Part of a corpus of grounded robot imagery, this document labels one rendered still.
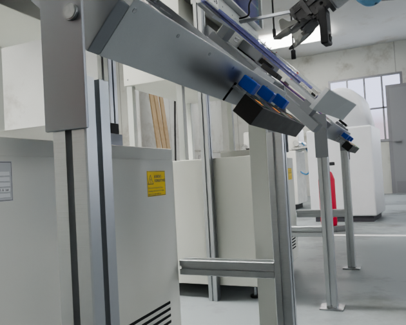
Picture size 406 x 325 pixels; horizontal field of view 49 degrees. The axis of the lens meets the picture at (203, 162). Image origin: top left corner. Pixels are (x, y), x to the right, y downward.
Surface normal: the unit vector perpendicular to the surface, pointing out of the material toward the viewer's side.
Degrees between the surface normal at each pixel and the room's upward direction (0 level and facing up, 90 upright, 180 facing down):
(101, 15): 90
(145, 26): 133
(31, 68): 90
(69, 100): 90
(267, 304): 90
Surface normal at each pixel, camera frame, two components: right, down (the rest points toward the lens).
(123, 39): 0.70, 0.63
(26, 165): 0.91, -0.07
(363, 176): -0.50, 0.00
